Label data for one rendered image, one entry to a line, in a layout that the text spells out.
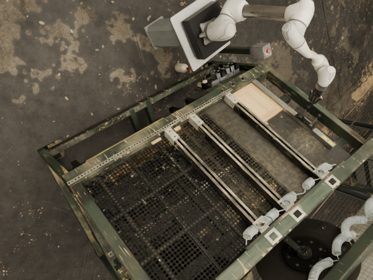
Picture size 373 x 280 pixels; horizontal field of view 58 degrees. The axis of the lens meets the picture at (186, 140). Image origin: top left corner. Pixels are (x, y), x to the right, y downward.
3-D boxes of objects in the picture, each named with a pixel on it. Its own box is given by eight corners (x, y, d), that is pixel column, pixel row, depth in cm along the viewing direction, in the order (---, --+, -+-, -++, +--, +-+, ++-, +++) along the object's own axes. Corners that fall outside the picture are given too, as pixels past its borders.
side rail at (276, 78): (269, 76, 340) (272, 68, 332) (361, 148, 296) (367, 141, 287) (265, 78, 338) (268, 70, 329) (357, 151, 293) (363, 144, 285)
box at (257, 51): (256, 43, 332) (270, 43, 318) (258, 54, 338) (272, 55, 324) (248, 46, 327) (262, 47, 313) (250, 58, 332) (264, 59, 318)
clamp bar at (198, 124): (195, 117, 291) (198, 98, 272) (301, 219, 243) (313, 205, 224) (186, 122, 287) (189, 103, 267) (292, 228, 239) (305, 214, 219)
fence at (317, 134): (254, 81, 325) (255, 79, 322) (334, 146, 286) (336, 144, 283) (251, 84, 323) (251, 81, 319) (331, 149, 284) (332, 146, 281)
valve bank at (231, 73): (227, 56, 338) (244, 58, 319) (230, 70, 344) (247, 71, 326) (190, 76, 316) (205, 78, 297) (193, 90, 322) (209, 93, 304)
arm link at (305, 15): (215, 13, 271) (226, -10, 273) (223, 25, 284) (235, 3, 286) (302, 20, 222) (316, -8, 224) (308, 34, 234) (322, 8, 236)
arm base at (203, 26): (195, 25, 274) (198, 25, 270) (215, 17, 284) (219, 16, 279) (200, 47, 282) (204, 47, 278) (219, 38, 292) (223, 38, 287)
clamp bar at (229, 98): (230, 96, 310) (235, 78, 290) (334, 188, 262) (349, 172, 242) (222, 101, 305) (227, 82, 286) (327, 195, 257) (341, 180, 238)
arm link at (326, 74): (331, 88, 268) (326, 76, 276) (339, 73, 256) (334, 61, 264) (318, 87, 267) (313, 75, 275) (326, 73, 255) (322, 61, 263)
